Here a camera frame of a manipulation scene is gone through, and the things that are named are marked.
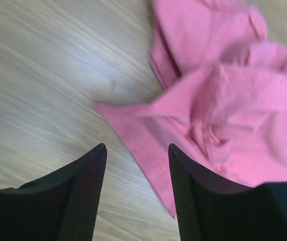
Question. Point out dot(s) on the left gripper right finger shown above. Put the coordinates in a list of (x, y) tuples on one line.
[(211, 207)]

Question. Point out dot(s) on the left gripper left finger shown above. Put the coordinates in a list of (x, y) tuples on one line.
[(62, 205)]

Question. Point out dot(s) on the red t shirt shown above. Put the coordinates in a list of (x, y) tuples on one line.
[(224, 100)]

